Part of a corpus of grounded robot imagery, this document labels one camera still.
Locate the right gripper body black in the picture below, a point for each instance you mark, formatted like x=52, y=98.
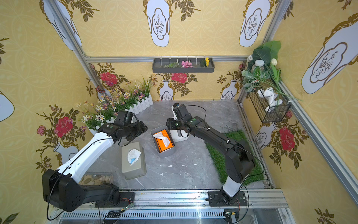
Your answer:
x=172, y=123

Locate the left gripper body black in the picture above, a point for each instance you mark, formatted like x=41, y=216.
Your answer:
x=137, y=128

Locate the white tissue box lid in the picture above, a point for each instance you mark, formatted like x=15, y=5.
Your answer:
x=177, y=134

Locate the grey plastic bin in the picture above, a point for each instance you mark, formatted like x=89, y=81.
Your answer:
x=167, y=153

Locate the blue tissue paper pack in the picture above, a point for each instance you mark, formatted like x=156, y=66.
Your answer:
x=133, y=156

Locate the orange tissue box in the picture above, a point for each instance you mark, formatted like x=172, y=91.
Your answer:
x=163, y=141

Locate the beige tissue box lid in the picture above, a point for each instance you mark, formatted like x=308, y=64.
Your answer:
x=137, y=169

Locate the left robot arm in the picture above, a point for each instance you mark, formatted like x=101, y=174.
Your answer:
x=61, y=187

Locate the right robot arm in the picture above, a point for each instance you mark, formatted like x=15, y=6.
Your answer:
x=230, y=187

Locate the white picket fence flower planter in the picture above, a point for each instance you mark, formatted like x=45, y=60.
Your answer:
x=136, y=98

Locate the green artificial grass mat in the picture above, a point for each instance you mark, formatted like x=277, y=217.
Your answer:
x=232, y=157

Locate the pink flower on shelf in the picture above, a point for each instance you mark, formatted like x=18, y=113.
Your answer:
x=186, y=64

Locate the tray of sand and stones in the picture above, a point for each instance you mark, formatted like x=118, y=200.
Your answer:
x=90, y=179

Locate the yellow figure on shelf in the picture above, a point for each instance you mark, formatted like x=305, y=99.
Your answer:
x=207, y=61

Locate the white cloth in basket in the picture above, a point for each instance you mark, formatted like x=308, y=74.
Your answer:
x=271, y=98

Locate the green leafy artificial plant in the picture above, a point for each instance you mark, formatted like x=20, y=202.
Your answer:
x=262, y=69

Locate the grey wall shelf tray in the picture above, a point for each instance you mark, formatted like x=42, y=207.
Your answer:
x=173, y=65

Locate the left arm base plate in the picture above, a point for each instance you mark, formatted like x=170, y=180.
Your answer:
x=123, y=200

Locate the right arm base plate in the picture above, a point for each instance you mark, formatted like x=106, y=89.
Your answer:
x=219, y=199

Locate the black wire wall basket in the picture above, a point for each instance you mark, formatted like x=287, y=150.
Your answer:
x=261, y=103

